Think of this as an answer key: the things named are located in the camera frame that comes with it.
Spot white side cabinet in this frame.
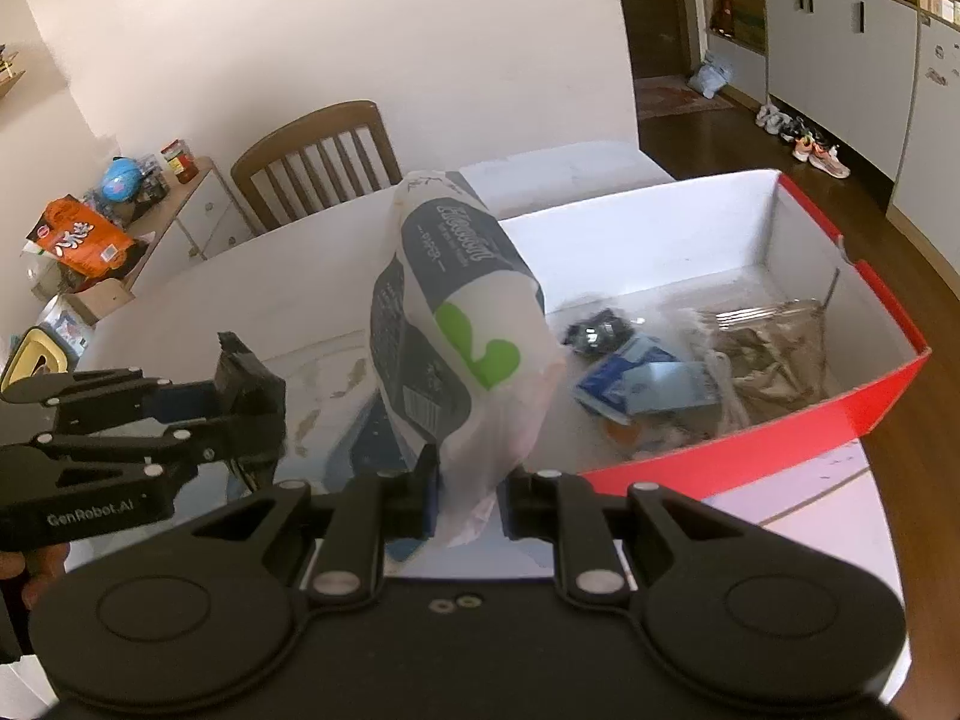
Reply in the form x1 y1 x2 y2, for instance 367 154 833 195
67 158 257 325

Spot silver foil snack bag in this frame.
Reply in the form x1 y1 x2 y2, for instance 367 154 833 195
690 299 827 427

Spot black wrapper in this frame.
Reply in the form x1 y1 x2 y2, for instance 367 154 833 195
562 307 640 359

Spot blue wet wipe pack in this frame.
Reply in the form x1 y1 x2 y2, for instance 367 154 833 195
573 333 719 426

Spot orange snack sachet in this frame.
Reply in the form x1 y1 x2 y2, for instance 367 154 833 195
598 418 700 464

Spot dark green snack packet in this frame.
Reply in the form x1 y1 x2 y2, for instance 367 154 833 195
213 332 286 493

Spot wooden chair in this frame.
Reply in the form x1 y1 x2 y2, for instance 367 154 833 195
231 101 402 231

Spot person left hand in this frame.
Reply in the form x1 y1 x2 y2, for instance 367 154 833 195
0 544 70 610

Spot white usb cable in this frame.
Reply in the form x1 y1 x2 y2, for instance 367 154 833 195
704 349 752 436

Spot white canister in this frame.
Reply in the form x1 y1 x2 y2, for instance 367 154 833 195
37 296 94 361

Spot orange snack bag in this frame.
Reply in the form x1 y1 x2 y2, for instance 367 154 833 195
28 195 140 281

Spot grey wall cabinet unit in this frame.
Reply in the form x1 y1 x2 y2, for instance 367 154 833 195
704 0 958 265

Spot pink sneakers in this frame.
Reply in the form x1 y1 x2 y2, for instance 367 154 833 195
793 133 851 181

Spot white tissue pack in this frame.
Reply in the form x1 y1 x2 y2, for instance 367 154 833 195
368 172 566 544

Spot red cardboard shoe box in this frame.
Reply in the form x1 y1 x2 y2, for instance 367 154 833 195
506 169 931 499

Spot red sauce jar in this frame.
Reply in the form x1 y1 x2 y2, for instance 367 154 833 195
161 138 199 184

